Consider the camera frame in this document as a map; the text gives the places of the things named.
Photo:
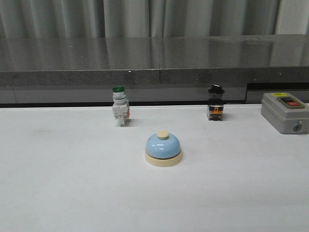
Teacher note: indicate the blue service bell cream base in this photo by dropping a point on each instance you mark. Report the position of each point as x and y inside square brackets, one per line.
[163, 149]

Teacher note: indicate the grey stone counter ledge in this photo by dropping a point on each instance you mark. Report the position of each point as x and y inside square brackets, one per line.
[171, 70]

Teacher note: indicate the grey pleated curtain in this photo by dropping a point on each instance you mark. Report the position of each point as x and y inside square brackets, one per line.
[151, 18]

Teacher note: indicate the green pushbutton switch white base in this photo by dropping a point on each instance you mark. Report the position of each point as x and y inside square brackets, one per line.
[120, 108]

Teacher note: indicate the black selector switch orange base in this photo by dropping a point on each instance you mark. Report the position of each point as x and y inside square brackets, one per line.
[215, 103]

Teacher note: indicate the grey start stop switch box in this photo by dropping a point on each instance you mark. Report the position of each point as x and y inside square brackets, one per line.
[286, 113]

